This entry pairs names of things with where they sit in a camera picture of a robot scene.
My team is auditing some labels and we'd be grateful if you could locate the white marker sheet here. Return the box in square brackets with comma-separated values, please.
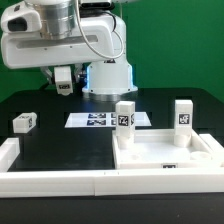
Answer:
[65, 112, 151, 128]

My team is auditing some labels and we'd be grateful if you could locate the white square table top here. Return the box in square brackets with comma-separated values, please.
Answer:
[112, 129, 224, 169]

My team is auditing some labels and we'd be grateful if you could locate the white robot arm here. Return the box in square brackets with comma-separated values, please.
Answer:
[1, 0, 138, 101]

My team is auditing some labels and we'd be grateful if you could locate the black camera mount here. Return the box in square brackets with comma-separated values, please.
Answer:
[79, 0, 114, 13]

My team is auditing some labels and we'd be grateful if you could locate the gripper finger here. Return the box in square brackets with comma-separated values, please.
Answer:
[73, 64, 83, 82]
[40, 66, 53, 84]

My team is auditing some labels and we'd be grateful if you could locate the white U-shaped fence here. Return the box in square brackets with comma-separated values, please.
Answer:
[0, 134, 224, 198]

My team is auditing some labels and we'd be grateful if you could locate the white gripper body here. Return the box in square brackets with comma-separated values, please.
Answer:
[1, 1, 118, 69]

